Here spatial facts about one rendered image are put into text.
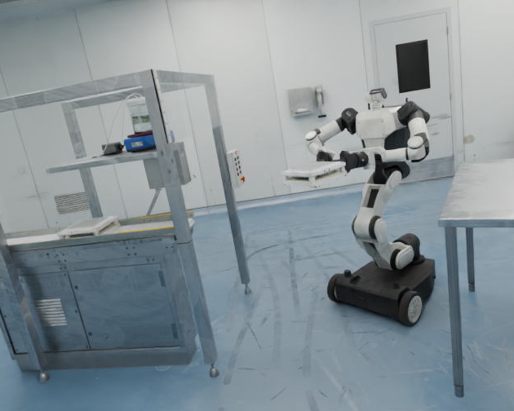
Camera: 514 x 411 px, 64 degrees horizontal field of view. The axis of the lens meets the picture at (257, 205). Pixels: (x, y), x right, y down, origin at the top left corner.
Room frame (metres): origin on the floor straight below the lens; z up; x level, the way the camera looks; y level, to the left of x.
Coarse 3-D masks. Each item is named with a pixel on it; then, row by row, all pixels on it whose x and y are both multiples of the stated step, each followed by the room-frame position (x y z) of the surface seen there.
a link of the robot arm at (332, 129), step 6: (324, 126) 2.75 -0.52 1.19; (330, 126) 2.72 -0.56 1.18; (336, 126) 2.71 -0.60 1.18; (312, 132) 2.73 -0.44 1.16; (318, 132) 2.73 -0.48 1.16; (324, 132) 2.72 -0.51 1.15; (330, 132) 2.72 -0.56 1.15; (336, 132) 2.72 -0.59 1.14; (306, 138) 2.72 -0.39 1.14; (312, 138) 2.69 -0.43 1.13; (324, 138) 2.73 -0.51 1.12; (324, 144) 2.76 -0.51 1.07
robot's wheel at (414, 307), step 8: (408, 296) 2.17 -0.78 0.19; (416, 296) 2.20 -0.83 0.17; (400, 304) 2.16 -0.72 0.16; (408, 304) 2.14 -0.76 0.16; (416, 304) 2.22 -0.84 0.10; (400, 312) 2.14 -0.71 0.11; (408, 312) 2.13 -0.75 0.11; (416, 312) 2.22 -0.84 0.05; (408, 320) 2.13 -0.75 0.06; (416, 320) 2.18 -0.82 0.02
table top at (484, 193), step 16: (496, 160) 2.38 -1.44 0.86; (512, 160) 2.31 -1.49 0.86; (464, 176) 2.14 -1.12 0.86; (480, 176) 2.09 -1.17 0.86; (496, 176) 2.03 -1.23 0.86; (512, 176) 1.98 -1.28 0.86; (448, 192) 1.90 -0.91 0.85; (464, 192) 1.85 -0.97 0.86; (480, 192) 1.81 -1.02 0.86; (496, 192) 1.77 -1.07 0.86; (512, 192) 1.73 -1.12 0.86; (448, 208) 1.67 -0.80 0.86; (464, 208) 1.64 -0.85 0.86; (480, 208) 1.60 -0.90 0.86; (496, 208) 1.57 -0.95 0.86; (512, 208) 1.54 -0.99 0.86; (448, 224) 1.55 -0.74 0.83; (464, 224) 1.52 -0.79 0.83; (480, 224) 1.49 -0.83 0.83; (496, 224) 1.46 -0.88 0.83; (512, 224) 1.43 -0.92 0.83
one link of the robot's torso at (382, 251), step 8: (376, 224) 2.33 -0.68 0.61; (384, 224) 2.36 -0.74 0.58; (352, 232) 2.46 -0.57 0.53; (376, 232) 2.32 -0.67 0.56; (384, 232) 2.36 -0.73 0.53; (360, 240) 2.45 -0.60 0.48; (368, 240) 2.41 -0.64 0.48; (376, 240) 2.38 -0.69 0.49; (384, 240) 2.35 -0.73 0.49; (368, 248) 2.48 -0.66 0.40; (376, 248) 2.39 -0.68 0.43; (384, 248) 2.42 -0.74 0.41; (392, 248) 2.49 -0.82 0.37; (376, 256) 2.50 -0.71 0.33; (384, 256) 2.43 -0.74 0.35; (392, 256) 2.46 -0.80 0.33; (376, 264) 2.55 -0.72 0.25; (384, 264) 2.49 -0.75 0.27; (392, 264) 2.45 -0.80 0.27
